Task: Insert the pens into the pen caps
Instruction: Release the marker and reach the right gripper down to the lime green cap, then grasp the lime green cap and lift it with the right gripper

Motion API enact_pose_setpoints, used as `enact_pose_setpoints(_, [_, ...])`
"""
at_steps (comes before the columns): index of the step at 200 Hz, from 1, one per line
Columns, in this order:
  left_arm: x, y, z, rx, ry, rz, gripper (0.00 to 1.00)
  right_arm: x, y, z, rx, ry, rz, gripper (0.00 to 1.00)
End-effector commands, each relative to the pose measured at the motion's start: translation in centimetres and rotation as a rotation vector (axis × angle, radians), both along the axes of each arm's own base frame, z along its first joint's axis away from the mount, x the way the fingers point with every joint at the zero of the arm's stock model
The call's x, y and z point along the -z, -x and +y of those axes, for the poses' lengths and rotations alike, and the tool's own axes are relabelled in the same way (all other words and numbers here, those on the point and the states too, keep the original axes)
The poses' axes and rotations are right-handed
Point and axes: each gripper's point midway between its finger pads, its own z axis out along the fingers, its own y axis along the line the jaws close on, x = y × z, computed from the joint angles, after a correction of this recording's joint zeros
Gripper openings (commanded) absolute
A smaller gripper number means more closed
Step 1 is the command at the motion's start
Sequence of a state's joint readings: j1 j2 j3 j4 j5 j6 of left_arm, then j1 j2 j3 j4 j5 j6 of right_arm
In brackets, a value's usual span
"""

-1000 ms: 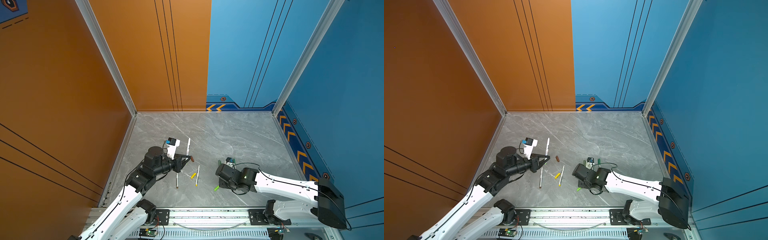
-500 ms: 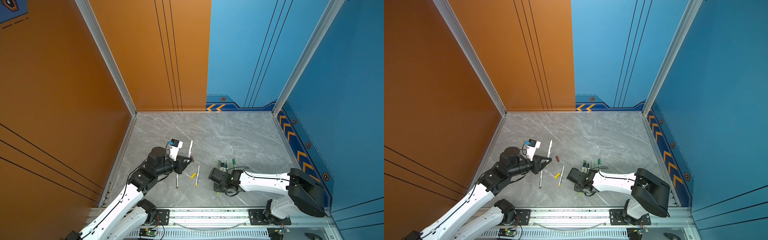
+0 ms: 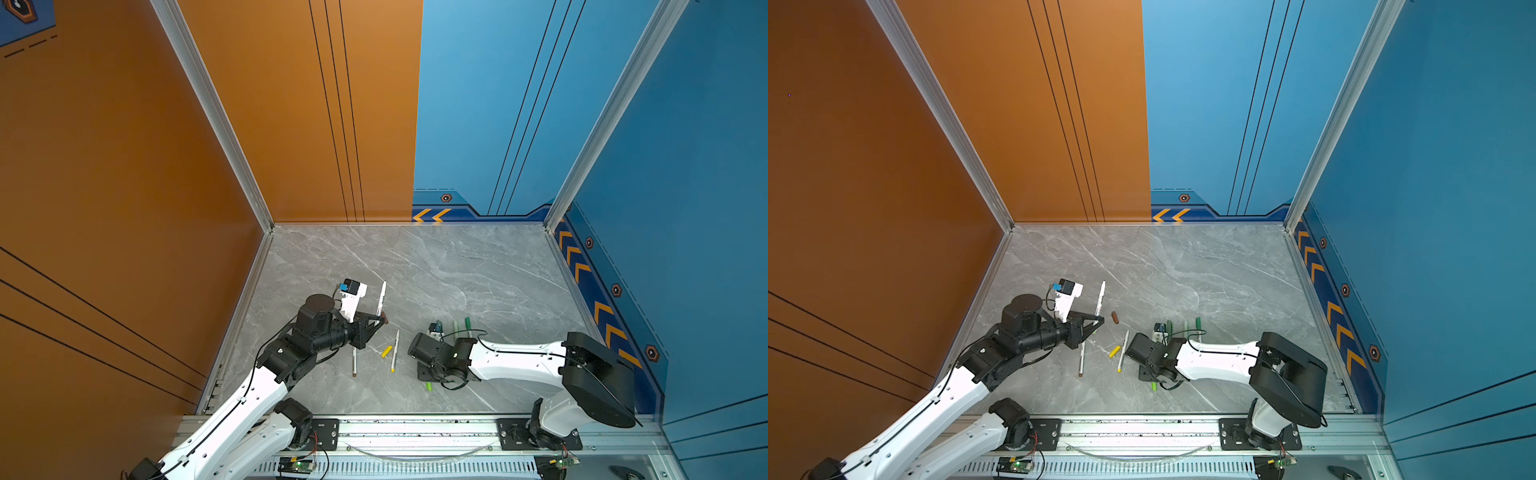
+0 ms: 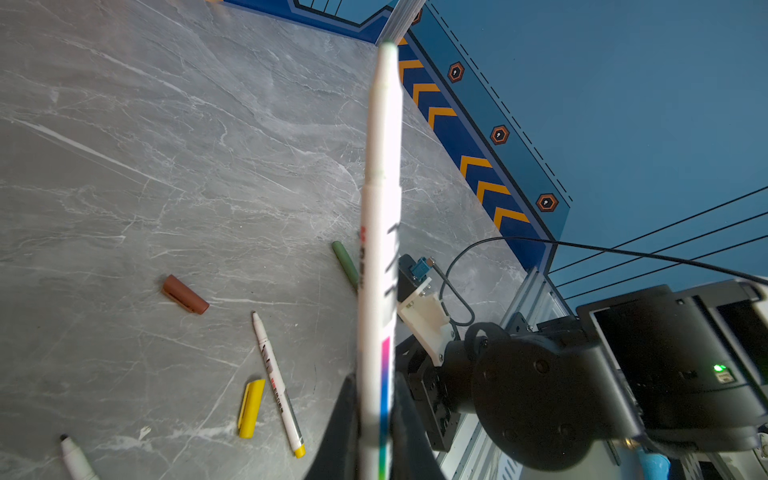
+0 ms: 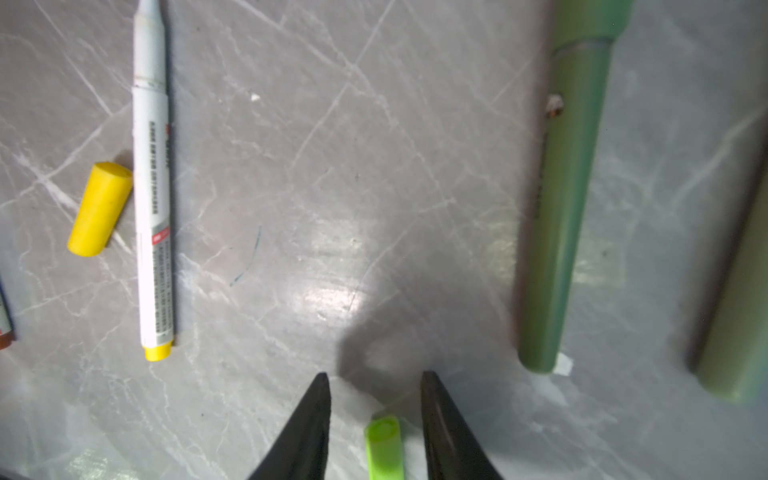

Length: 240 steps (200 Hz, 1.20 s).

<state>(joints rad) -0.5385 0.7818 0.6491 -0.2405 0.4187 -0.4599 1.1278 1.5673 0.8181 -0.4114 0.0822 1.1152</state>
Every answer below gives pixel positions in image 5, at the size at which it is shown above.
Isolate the white pen brown tip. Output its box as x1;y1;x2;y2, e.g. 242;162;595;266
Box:
0;294;15;350

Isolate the white pen yellow tip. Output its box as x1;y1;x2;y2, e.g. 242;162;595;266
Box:
132;0;175;362

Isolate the bright green pen cap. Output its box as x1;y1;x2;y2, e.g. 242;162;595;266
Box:
364;415;405;480

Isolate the yellow pen cap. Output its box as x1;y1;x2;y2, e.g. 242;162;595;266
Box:
67;162;133;257

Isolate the dark green pen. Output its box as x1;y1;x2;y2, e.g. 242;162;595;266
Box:
518;1;632;374

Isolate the light green pen black tip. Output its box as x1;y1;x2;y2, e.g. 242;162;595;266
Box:
695;177;767;404

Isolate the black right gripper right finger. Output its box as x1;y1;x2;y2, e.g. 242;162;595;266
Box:
420;371;502;480

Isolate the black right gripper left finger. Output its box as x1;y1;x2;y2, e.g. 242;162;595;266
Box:
249;372;331;480

